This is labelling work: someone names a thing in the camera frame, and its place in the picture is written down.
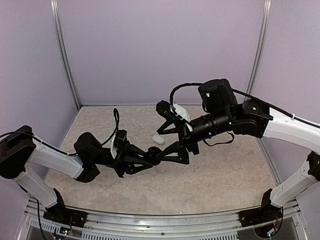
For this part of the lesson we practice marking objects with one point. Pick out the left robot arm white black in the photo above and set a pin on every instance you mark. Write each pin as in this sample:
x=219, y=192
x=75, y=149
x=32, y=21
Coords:
x=21, y=148

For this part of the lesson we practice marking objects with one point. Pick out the right aluminium frame post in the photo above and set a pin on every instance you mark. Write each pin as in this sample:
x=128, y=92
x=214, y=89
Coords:
x=262, y=35

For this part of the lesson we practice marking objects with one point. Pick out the black round disc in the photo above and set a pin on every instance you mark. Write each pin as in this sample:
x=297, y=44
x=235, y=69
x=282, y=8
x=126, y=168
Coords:
x=150, y=155

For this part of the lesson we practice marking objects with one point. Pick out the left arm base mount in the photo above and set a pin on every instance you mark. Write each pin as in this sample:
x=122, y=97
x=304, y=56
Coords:
x=66, y=216

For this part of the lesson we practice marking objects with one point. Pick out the white earbud charging case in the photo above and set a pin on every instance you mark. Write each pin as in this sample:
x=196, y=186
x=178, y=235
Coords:
x=158, y=139

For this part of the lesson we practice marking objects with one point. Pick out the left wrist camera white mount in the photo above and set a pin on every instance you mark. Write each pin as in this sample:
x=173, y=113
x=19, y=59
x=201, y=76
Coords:
x=117, y=142

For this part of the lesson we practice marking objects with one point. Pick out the aluminium frame post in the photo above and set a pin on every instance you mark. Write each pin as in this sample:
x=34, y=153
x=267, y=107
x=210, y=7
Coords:
x=262, y=35
x=54, y=5

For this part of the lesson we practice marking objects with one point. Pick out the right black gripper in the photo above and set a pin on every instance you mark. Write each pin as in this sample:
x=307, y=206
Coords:
x=185, y=136

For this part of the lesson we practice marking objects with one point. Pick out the front aluminium rail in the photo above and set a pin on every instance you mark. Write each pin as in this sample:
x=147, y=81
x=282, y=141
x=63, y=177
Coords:
x=103, y=225

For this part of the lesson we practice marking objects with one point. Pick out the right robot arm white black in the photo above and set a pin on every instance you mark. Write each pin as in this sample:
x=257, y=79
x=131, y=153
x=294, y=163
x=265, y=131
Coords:
x=253, y=117

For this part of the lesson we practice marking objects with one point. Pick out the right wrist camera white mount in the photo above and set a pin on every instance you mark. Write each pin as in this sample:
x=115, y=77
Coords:
x=165, y=110

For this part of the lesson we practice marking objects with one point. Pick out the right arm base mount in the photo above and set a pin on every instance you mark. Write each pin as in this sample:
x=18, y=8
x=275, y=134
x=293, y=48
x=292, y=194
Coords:
x=257, y=216

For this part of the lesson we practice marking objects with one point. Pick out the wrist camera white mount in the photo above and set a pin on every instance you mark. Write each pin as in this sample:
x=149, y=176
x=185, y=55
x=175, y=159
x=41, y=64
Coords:
x=117, y=142
x=165, y=110

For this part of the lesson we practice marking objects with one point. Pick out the left aluminium frame post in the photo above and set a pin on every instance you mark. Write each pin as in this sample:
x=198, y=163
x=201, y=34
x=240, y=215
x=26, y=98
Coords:
x=54, y=5

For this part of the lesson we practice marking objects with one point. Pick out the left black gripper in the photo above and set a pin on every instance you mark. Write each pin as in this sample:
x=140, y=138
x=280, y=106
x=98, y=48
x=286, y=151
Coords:
x=124, y=161

